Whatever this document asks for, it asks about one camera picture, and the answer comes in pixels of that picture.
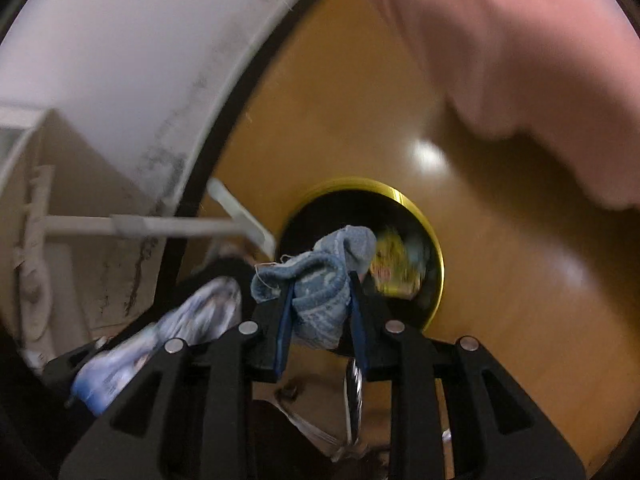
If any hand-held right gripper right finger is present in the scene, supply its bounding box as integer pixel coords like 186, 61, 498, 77
348, 271, 587, 480

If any blue knitted cloth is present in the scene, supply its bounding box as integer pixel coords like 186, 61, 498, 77
250, 225, 377, 352

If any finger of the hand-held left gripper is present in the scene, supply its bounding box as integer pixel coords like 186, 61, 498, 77
44, 340, 108, 401

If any black bin with gold rim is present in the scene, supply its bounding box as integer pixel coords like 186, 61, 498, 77
275, 176, 446, 333

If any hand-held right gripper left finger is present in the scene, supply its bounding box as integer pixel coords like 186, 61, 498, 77
57, 279, 297, 480

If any pink cloth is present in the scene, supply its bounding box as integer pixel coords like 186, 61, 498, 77
345, 0, 640, 211

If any yellow packet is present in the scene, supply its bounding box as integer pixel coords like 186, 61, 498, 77
371, 227, 432, 302

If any white and blue packet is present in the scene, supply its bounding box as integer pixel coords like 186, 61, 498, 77
72, 279, 243, 413

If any white plastic rack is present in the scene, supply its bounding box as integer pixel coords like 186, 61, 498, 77
0, 105, 168, 361

